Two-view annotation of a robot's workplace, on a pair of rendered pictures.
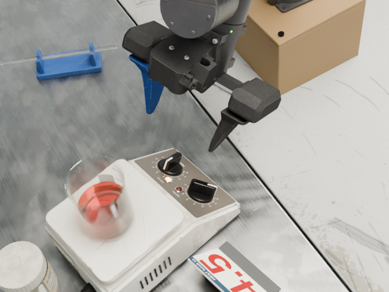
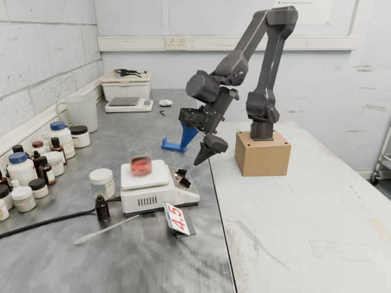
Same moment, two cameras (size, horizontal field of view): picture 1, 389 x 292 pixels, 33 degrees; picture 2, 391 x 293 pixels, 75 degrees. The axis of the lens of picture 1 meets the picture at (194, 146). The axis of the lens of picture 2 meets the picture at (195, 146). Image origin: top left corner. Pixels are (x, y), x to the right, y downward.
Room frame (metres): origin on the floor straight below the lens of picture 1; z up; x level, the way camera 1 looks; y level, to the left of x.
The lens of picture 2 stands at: (-0.10, -0.23, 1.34)
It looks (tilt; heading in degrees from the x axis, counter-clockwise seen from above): 25 degrees down; 20
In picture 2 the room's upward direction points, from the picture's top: straight up
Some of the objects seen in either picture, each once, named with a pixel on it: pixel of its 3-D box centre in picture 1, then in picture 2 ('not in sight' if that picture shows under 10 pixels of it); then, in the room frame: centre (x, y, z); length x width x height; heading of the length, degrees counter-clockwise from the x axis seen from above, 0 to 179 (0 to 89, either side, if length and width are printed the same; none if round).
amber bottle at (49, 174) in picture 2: not in sight; (45, 170); (0.37, 0.43, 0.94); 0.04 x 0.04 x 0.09
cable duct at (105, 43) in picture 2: not in sight; (230, 43); (1.87, 0.22, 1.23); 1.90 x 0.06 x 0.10; 113
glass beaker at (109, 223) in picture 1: (104, 203); (140, 160); (0.39, 0.11, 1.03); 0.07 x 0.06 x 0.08; 31
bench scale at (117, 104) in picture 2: not in sight; (130, 104); (1.15, 0.65, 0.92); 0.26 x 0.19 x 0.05; 114
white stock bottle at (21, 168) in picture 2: not in sight; (22, 172); (0.32, 0.46, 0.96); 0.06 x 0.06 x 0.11
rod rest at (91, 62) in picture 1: (67, 60); (173, 143); (0.73, 0.17, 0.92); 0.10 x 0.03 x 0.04; 89
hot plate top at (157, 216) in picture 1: (114, 218); (144, 173); (0.40, 0.10, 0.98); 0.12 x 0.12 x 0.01; 35
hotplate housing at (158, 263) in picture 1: (138, 222); (155, 185); (0.41, 0.08, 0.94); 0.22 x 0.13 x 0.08; 125
